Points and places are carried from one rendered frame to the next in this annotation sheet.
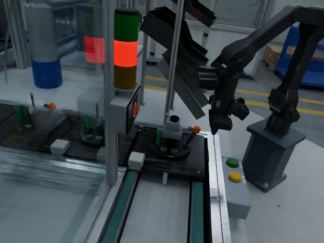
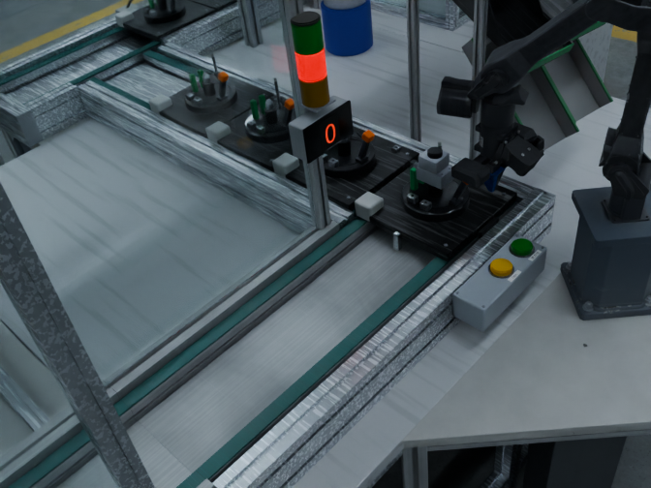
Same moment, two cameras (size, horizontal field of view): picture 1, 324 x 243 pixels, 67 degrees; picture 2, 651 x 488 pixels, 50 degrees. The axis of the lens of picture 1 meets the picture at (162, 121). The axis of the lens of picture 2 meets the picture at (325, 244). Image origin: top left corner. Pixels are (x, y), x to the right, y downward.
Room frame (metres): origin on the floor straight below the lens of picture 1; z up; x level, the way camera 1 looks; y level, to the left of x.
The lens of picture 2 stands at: (-0.30, -0.67, 1.89)
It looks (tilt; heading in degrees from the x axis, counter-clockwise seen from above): 41 degrees down; 44
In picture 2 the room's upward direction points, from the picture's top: 8 degrees counter-clockwise
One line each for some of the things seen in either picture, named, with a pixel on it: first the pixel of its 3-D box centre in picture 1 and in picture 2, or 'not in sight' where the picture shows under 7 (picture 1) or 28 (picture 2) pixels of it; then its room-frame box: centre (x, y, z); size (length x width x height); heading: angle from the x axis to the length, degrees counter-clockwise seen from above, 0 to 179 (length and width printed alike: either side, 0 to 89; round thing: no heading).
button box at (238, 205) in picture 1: (232, 184); (500, 280); (0.59, -0.25, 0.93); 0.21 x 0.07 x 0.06; 175
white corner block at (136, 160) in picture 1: (136, 161); (369, 206); (0.60, 0.07, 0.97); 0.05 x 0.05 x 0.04; 85
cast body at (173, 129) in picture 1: (170, 126); (430, 163); (0.69, -0.03, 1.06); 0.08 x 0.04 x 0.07; 86
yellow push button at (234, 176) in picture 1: (234, 177); (501, 268); (0.59, -0.25, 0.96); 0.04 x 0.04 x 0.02
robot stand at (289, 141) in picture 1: (267, 153); (615, 252); (0.74, -0.40, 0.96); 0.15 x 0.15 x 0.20; 40
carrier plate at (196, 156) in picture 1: (169, 150); (435, 203); (0.69, -0.04, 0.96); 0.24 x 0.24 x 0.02; 85
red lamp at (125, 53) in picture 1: (125, 51); (311, 62); (0.51, 0.09, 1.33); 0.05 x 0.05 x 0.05
